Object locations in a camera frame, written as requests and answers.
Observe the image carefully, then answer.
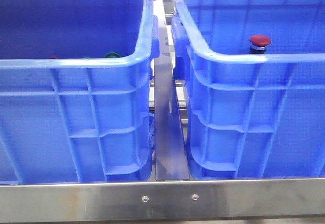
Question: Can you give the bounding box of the left blue plastic bin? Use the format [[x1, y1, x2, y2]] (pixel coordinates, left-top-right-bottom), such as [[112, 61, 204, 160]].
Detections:
[[1, 0, 159, 185]]

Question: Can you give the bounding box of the steel centre divider rail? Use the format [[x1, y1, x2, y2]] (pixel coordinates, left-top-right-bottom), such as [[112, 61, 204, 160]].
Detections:
[[154, 15, 190, 181]]

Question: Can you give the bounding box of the right blue plastic bin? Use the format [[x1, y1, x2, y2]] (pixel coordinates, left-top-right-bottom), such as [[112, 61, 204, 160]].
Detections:
[[172, 0, 324, 180]]

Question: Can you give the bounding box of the green push button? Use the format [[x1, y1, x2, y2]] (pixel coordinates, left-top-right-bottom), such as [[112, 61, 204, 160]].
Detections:
[[105, 52, 121, 58]]

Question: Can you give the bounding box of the red mushroom push button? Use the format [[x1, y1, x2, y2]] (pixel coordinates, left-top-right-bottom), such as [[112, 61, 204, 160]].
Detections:
[[249, 35, 272, 54]]

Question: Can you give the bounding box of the steel front rack rail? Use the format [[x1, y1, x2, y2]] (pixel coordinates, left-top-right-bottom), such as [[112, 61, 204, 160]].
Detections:
[[1, 178, 324, 223]]

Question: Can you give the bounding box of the blue plastic bin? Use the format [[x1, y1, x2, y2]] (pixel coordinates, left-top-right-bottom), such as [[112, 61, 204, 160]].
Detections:
[[1, 0, 159, 185], [172, 0, 324, 180]]

